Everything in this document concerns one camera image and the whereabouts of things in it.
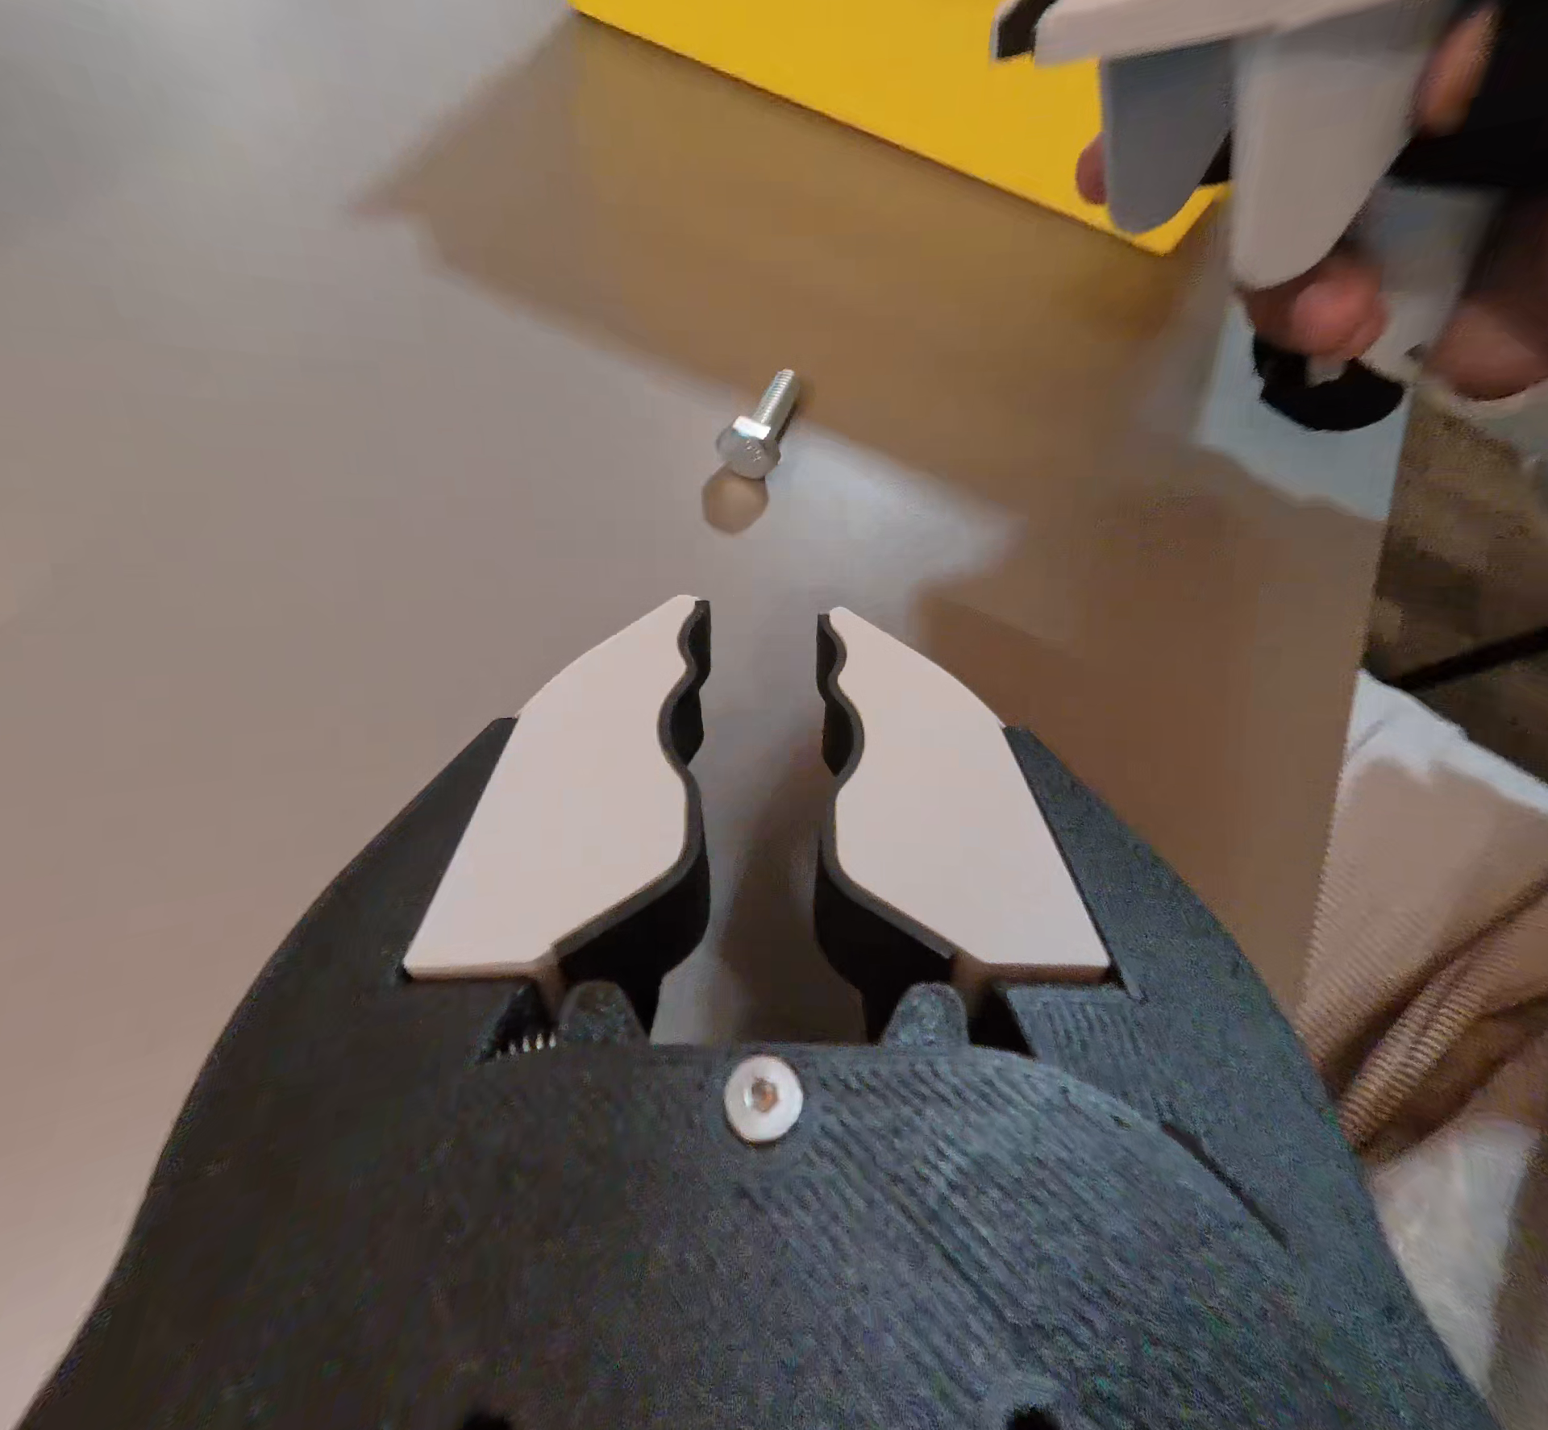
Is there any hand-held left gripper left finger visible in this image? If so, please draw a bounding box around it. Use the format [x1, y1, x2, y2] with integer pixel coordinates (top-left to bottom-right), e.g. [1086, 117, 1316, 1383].
[402, 597, 710, 1027]

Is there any black chair base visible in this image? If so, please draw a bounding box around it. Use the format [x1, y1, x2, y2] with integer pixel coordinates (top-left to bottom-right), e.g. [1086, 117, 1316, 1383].
[1388, 630, 1548, 692]

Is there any grey desk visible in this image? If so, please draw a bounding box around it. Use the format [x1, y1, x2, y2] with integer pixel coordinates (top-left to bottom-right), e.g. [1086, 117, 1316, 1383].
[0, 0, 1416, 1430]

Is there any silver hex bolt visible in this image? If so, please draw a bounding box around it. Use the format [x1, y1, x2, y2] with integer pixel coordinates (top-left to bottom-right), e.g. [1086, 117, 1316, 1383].
[714, 369, 800, 480]

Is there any person's right hand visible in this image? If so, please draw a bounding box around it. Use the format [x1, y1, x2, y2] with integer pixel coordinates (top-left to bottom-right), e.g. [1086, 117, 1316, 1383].
[1073, 0, 1548, 404]

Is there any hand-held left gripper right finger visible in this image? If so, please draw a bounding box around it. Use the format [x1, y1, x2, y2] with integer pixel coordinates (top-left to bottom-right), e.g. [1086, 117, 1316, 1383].
[813, 608, 1114, 1038]

